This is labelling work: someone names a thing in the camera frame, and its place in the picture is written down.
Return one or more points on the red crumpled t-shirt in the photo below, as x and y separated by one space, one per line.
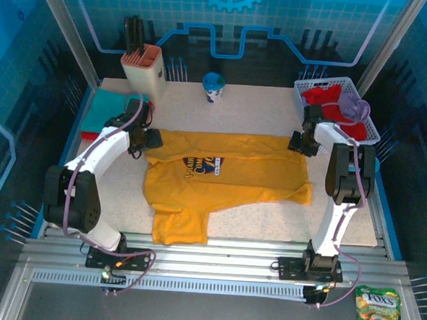
332 113

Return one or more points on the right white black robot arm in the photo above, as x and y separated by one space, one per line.
346 175

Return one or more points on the green yellow candy bag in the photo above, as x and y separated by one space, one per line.
379 315

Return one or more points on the cream and pink knife block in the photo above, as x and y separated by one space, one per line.
149 76

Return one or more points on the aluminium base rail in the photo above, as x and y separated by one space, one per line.
229 257

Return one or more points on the aluminium frame post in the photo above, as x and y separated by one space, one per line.
69 31
387 47

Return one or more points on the teal folded t-shirt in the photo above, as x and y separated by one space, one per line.
104 110

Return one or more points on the red folded t-shirt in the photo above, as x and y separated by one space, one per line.
90 136

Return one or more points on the white plastic mesh basket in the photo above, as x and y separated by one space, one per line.
312 84

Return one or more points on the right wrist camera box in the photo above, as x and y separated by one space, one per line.
313 112

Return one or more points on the blue lidded printed cup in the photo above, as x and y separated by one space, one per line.
213 89

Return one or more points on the purple crumpled t-shirt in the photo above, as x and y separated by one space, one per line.
351 103

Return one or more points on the yellow printed t-shirt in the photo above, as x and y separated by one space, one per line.
197 191

